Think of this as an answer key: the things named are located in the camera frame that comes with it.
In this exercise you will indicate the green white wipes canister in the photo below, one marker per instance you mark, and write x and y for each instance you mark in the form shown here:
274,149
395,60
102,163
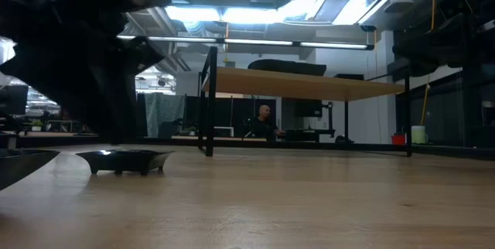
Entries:
418,135

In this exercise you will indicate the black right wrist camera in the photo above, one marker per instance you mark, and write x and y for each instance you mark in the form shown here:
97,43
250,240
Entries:
456,3

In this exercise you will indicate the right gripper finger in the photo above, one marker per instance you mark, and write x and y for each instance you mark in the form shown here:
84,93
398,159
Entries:
419,50

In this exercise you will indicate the black glossy leaf-shaped plate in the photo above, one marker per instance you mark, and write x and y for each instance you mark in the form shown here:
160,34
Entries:
19,166
270,66
311,69

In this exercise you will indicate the grey cloth partition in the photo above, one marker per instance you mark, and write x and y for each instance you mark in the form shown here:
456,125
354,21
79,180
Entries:
162,111

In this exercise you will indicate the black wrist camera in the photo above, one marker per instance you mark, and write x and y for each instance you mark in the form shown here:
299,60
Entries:
456,3
145,53

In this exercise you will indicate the low black desk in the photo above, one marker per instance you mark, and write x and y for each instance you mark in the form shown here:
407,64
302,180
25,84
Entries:
301,135

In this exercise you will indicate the long tube light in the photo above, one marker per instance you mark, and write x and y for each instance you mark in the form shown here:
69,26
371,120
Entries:
255,42

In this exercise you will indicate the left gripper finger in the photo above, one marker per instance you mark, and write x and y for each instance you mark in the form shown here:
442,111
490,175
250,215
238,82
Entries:
112,113

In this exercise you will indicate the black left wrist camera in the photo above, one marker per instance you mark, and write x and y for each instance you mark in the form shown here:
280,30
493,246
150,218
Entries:
145,53

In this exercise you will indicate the dark computer monitor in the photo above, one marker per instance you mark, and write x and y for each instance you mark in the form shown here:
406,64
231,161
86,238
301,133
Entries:
13,100

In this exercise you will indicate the wooden shelf black frame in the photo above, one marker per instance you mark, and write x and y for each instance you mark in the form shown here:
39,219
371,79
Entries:
301,86

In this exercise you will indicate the black glossy rounded plate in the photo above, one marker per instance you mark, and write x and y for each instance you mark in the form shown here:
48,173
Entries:
123,162
350,77

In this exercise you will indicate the red container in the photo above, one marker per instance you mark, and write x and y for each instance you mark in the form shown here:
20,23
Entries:
398,139

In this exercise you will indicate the person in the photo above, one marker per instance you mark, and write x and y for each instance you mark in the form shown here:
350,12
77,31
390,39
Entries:
265,125

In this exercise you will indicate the small potted background plant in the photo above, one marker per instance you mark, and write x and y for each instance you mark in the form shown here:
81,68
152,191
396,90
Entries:
36,124

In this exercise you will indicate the black wall-mounted screen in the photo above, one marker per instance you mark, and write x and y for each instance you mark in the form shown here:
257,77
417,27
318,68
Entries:
308,106

